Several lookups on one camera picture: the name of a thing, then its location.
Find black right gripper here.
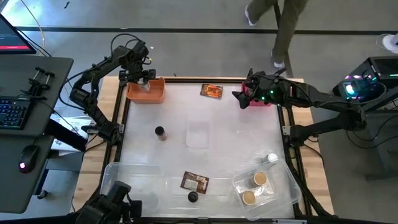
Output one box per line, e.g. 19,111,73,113
231,68,282,110

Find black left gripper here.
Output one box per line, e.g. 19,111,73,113
119,68,157,91

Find orange spice packet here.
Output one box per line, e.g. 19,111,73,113
200,83,224,100

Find blue-label black-lid spice jar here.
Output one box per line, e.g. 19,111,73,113
154,125,168,142

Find gold-lid spice jar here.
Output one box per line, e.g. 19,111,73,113
250,171,268,189
241,190,257,207

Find brown spice packet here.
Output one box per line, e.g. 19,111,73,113
180,170,210,195

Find large clear plastic bin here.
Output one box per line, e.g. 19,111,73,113
231,158,302,221
99,162,170,215

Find orange plastic bin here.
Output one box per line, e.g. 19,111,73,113
126,77,166,105

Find pink plastic bin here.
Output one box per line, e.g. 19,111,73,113
241,81,274,108

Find small translucent plastic bin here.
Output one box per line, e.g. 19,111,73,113
185,111,213,149

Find white printed papers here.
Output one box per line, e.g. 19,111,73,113
49,112,94,156

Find person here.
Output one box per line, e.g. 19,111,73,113
244,0,310,69

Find clear plastic bag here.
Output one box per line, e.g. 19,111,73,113
234,179,276,205

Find black desk clamp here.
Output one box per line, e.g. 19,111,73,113
20,66,57,101

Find backlit black keyboard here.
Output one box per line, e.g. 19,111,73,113
0,98,32,130

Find black computer mouse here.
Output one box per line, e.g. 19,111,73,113
17,144,40,174

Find black desk monitor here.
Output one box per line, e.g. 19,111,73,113
0,14,37,55

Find black lit computer tower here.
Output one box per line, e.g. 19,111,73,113
332,55,398,103

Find grey metal cart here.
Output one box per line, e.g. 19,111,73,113
343,85,398,181

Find black desk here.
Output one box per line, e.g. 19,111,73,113
0,55,75,214

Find black aluminium table frame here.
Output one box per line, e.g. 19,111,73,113
73,75,333,224

